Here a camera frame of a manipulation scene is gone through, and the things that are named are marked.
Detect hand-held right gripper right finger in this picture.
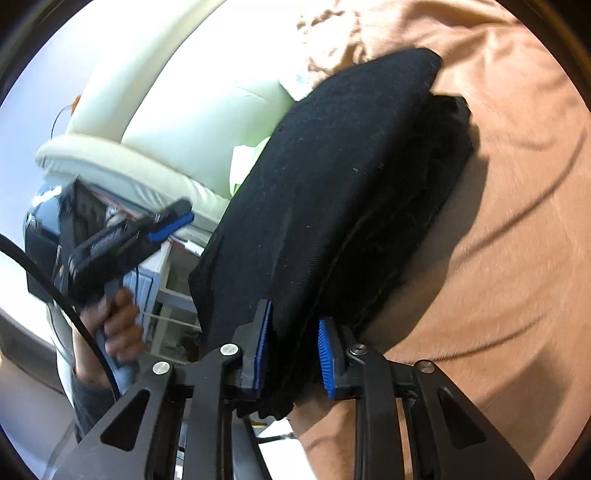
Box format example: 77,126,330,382
318,318,536,480

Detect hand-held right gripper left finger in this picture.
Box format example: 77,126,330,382
55,299,273,480

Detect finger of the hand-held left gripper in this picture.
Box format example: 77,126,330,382
147,198,195,244

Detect black pants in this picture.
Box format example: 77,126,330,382
188,47,476,421

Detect person's left forearm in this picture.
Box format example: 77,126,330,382
69,360,122,441

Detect person's left hand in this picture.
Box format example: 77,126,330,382
76,290,145,370

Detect white shelf unit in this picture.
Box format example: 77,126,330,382
136,240,206,365

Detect cream padded headboard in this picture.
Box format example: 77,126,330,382
36,0,315,222

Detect orange-brown blanket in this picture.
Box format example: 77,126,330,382
291,0,591,480

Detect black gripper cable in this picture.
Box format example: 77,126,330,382
0,234,122,400

